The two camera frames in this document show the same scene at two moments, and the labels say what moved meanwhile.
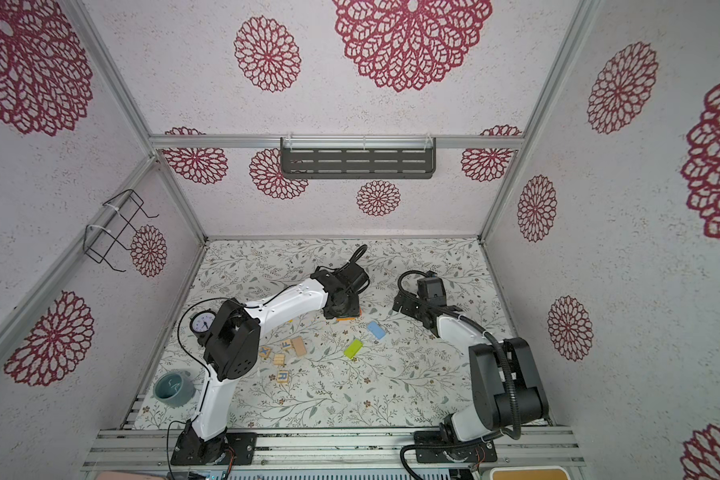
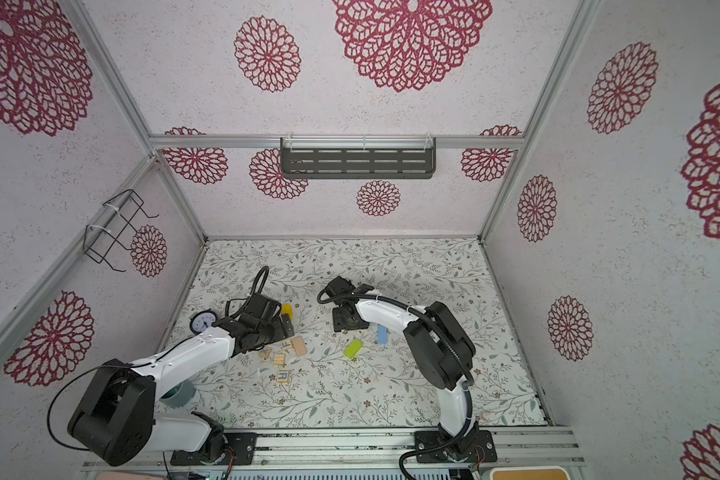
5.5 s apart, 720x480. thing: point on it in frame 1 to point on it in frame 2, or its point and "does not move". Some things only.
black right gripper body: (413, 305) to (339, 321)
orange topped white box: (529, 473) does not move
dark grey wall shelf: (357, 157) does not move
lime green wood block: (352, 350) does not move
